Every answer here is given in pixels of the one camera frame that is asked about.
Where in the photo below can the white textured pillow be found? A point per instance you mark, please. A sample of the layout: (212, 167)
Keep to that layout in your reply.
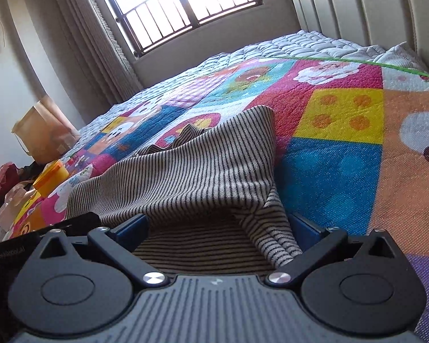
(400, 57)

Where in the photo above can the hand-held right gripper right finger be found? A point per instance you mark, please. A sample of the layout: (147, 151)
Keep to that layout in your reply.
(302, 230)

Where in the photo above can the yellow box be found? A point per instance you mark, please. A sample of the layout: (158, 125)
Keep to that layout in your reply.
(52, 178)

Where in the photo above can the white plastic bag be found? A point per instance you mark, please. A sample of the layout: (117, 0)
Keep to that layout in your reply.
(14, 203)

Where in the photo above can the barred window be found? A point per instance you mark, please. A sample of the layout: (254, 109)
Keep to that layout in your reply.
(171, 3)

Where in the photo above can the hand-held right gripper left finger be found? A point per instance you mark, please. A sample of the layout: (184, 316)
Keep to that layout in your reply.
(130, 234)

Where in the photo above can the brown paper bag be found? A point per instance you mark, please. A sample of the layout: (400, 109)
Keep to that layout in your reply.
(44, 132)

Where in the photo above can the striped beige knit garment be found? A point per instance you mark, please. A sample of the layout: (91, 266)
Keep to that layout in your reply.
(200, 164)

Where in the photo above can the beige curtain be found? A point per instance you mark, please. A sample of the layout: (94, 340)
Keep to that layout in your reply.
(93, 35)

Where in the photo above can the pink cloth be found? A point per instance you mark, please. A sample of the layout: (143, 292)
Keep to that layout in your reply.
(1, 182)

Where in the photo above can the beige padded headboard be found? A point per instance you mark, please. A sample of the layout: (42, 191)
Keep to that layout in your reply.
(361, 3)

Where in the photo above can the colourful cartoon printed blanket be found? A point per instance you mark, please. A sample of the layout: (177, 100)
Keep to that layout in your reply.
(343, 171)

